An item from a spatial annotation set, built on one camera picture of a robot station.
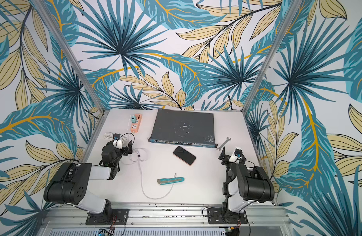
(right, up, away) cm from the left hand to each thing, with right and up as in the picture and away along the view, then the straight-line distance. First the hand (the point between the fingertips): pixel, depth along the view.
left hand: (124, 140), depth 92 cm
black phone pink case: (+38, -10, +4) cm, 39 cm away
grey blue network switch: (+38, +8, +12) cm, 41 cm away
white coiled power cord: (-15, +3, +10) cm, 18 cm away
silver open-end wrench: (+69, 0, +11) cm, 69 cm away
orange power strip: (+2, +9, +14) cm, 17 cm away
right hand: (+61, -4, -6) cm, 62 cm away
